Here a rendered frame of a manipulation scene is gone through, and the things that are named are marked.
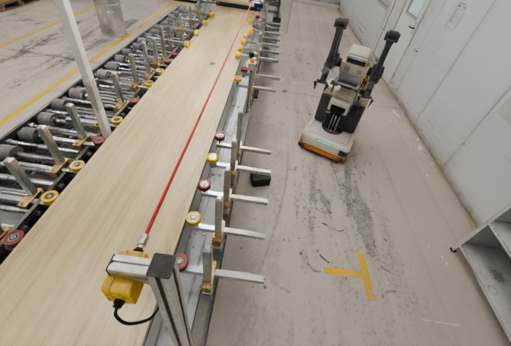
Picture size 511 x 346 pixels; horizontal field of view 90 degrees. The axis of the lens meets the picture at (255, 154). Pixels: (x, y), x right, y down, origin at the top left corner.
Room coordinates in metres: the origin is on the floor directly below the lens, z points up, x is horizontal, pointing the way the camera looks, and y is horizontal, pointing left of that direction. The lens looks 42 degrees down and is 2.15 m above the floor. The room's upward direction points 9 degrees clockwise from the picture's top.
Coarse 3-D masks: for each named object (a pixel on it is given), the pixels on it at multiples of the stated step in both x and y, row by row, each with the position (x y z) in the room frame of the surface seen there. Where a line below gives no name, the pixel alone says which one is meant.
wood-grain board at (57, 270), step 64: (192, 64) 2.69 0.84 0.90; (128, 128) 1.45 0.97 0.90; (192, 128) 1.57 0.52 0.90; (64, 192) 0.81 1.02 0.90; (128, 192) 0.88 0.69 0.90; (192, 192) 0.96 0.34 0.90; (64, 256) 0.48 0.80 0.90; (0, 320) 0.21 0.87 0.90; (64, 320) 0.24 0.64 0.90; (128, 320) 0.27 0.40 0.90
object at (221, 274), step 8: (184, 272) 0.52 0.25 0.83; (192, 272) 0.52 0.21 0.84; (200, 272) 0.53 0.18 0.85; (216, 272) 0.54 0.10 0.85; (224, 272) 0.54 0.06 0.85; (232, 272) 0.55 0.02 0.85; (240, 272) 0.56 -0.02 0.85; (240, 280) 0.53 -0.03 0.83; (248, 280) 0.53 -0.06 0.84; (256, 280) 0.53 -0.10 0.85
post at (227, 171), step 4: (228, 168) 0.99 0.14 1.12; (224, 172) 0.98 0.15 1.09; (228, 172) 0.98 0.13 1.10; (224, 176) 0.98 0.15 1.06; (228, 176) 0.98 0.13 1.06; (224, 180) 0.98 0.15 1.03; (228, 180) 0.98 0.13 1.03; (224, 184) 0.98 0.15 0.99; (228, 184) 0.98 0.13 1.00; (224, 188) 0.98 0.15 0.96; (228, 188) 0.98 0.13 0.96; (224, 192) 0.98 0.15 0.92; (228, 192) 0.98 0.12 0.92; (224, 196) 0.98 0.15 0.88; (228, 196) 0.98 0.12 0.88; (224, 200) 0.98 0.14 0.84; (228, 200) 0.99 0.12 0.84; (224, 208) 0.98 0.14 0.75
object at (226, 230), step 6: (192, 228) 0.77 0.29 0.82; (198, 228) 0.77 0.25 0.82; (204, 228) 0.78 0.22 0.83; (210, 228) 0.78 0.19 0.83; (228, 228) 0.80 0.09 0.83; (228, 234) 0.78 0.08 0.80; (234, 234) 0.78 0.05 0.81; (240, 234) 0.78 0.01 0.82; (246, 234) 0.78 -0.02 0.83; (252, 234) 0.79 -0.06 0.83; (258, 234) 0.79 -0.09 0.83; (264, 234) 0.80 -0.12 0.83
